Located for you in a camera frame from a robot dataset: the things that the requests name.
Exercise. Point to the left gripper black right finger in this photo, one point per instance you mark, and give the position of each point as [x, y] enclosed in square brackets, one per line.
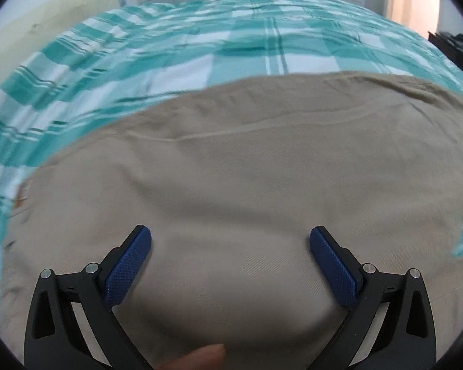
[407, 338]

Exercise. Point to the cream padded headboard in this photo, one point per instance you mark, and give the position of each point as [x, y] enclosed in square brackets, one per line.
[32, 31]

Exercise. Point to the dark clothes pile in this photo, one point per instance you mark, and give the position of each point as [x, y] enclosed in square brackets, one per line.
[450, 45]

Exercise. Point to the teal white plaid bedsheet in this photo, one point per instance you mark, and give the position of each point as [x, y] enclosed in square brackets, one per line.
[128, 59]

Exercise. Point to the beige khaki pants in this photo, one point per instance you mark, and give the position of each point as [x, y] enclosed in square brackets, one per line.
[230, 181]

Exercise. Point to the person's left hand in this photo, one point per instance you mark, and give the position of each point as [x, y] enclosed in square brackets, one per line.
[210, 357]

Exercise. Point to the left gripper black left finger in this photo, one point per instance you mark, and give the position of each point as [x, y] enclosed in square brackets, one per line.
[53, 337]

